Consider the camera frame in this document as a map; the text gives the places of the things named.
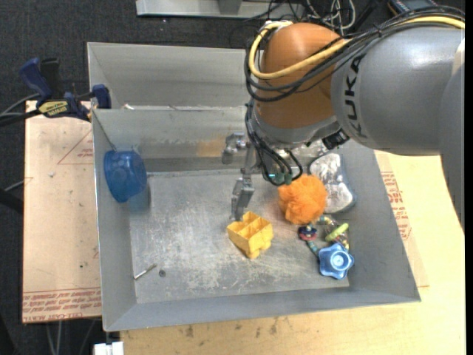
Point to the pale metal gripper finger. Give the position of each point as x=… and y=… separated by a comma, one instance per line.
x=235, y=202
x=247, y=197

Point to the yellow plastic block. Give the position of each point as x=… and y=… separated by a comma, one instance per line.
x=251, y=233

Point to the orange mesh sponge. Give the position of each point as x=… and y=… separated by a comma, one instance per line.
x=303, y=200

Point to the grey metal bin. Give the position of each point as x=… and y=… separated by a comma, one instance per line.
x=199, y=257

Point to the silver foil packet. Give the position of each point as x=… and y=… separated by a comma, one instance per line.
x=338, y=187

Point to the multicoloured bead toy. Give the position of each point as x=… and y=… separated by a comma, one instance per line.
x=334, y=232

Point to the blue star-shaped knob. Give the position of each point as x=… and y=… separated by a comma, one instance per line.
x=336, y=261

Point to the blue plastic cup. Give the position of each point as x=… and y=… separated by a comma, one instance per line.
x=123, y=174

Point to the small pale stick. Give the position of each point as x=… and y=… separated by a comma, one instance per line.
x=145, y=271

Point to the brown cardboard board, red print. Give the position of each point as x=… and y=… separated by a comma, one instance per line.
x=59, y=205

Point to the black cylinder on white bracket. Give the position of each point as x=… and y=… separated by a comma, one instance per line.
x=334, y=139

